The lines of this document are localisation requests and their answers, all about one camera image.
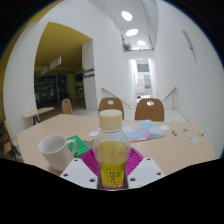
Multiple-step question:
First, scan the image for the dark wall sign plate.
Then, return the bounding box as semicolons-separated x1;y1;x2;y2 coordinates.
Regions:
82;68;96;79

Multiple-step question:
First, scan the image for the hanging white and red sign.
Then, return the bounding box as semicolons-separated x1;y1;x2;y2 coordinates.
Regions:
40;56;63;76

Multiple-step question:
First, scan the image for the wooden chair with round hole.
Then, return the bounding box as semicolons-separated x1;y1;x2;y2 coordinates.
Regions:
97;97;125;121
134;97;166;122

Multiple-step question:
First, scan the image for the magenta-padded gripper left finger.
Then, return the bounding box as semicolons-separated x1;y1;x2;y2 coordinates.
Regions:
59;148;101;190

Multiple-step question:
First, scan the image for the white ceramic mug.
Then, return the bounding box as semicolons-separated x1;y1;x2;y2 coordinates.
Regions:
37;134;78;172

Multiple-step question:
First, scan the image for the green potted plant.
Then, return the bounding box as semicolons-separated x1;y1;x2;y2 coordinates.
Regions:
121;40;133;52

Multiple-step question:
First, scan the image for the clear bottle with yellow drink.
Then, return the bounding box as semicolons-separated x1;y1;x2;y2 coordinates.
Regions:
92;109;132;190

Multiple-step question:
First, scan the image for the small wooden side table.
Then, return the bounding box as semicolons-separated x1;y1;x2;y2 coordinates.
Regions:
22;106;55;126

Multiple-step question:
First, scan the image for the small plain wooden chair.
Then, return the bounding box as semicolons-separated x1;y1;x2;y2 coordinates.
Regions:
61;98;73;115

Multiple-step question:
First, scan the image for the pastel printed flat mat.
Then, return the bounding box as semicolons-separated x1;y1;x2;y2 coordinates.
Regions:
108;119;165;143

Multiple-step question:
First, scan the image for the dark shop shelf unit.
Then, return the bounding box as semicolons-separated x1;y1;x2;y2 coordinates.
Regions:
34;74;84;108

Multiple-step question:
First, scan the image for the group of round ceiling lights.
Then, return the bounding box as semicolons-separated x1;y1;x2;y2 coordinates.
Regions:
120;10;148;47

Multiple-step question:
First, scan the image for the green book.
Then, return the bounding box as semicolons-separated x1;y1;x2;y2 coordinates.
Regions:
65;135;92;159

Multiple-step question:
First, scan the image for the wooden chair with metal legs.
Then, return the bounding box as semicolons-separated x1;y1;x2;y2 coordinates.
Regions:
2;119;21;162

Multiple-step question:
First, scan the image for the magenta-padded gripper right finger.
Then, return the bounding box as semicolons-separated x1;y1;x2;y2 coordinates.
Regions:
126;147;166;190

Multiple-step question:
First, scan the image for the wooden stair handrail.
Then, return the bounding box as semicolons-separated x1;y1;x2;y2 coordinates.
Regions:
162;86;178;110
101;87;133;108

